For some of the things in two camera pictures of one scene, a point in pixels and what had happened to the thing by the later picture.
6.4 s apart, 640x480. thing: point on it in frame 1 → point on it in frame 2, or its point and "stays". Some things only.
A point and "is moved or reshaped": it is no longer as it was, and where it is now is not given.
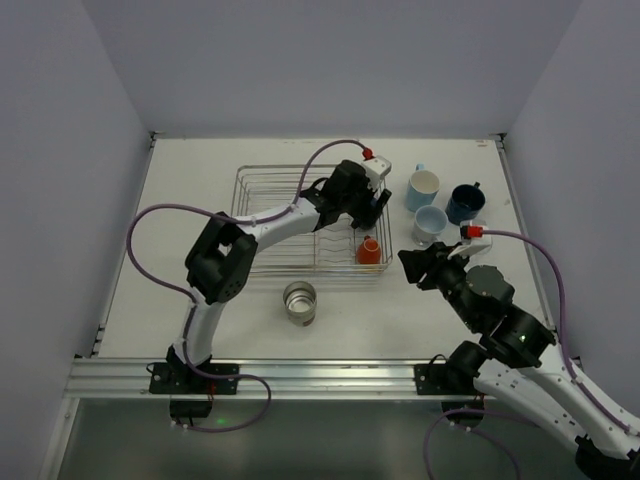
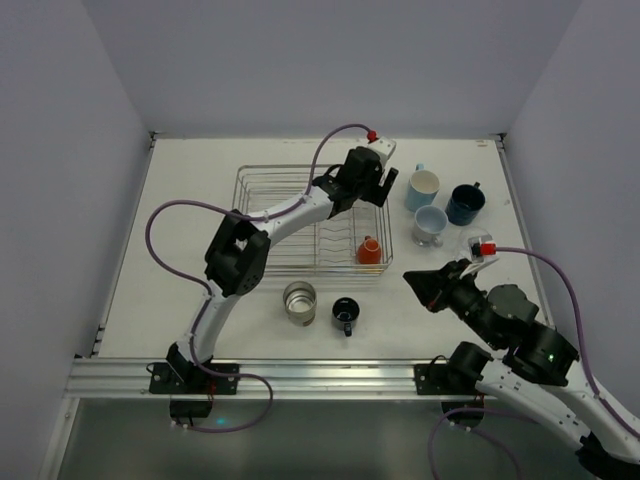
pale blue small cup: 429,222 stays
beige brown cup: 300,299 stays
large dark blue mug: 465,203 stays
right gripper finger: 418,262 → 431,286
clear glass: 477,223 is moved or reshaped
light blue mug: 422,188 stays
